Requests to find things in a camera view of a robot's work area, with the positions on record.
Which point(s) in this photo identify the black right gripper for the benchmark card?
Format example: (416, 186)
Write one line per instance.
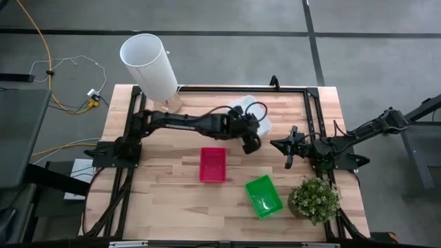
(302, 148)

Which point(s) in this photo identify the white box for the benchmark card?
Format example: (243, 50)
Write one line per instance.
(81, 179)

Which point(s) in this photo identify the silver metal bracket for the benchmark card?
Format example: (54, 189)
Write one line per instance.
(128, 244)
(320, 245)

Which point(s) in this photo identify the green plastic basket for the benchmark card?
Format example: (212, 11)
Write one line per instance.
(263, 196)

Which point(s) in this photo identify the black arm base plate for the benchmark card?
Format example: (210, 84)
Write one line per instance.
(103, 156)
(348, 162)

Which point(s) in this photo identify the white power adapter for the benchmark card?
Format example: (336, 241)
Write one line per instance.
(93, 92)

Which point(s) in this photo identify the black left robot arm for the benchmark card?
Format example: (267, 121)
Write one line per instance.
(186, 122)

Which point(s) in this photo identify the grey desk top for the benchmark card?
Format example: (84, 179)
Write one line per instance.
(20, 137)

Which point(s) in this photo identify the red plastic basket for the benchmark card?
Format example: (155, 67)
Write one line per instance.
(213, 164)

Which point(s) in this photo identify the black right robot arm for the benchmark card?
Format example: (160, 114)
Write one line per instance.
(365, 132)

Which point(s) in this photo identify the black aluminium table frame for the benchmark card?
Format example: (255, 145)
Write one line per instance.
(224, 89)

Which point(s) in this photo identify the small green potted plant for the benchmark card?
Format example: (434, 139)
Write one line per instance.
(315, 199)

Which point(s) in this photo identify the yellow plug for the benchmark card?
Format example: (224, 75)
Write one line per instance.
(92, 102)

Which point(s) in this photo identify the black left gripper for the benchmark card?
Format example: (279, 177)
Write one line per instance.
(243, 125)

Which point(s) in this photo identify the white cylinder tube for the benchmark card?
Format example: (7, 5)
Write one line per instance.
(148, 65)

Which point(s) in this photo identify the black table clamp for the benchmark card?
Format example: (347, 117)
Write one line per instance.
(274, 82)

